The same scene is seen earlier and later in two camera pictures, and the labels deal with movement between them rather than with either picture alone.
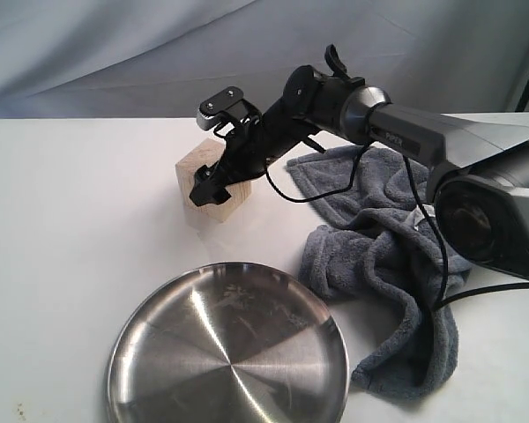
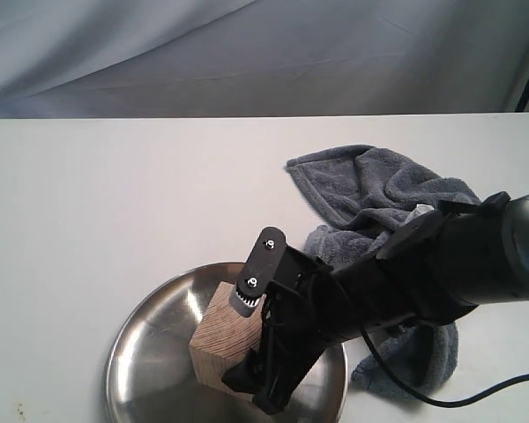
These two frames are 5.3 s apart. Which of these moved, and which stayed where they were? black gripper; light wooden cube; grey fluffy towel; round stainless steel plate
Moved: light wooden cube; black gripper
Stayed: round stainless steel plate; grey fluffy towel
